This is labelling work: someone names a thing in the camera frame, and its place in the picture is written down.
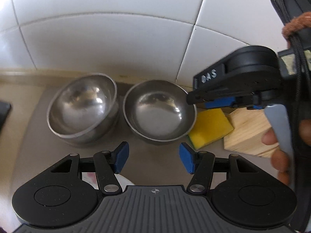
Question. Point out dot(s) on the large steel bowl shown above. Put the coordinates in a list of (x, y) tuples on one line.
[(84, 110)]

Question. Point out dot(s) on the yellow green sponge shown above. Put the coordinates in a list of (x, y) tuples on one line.
[(210, 126)]

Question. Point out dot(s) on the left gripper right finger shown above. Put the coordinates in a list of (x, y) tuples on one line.
[(187, 156)]

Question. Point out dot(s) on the white plate pink rose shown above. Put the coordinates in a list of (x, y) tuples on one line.
[(99, 183)]

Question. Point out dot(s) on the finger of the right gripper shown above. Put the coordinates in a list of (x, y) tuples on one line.
[(233, 102), (204, 95)]

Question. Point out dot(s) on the wooden knife block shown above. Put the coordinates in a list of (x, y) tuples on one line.
[(248, 128)]

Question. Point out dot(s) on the black gas stove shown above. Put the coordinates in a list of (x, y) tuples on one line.
[(5, 108)]

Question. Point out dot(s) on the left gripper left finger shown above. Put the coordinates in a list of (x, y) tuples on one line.
[(121, 154)]

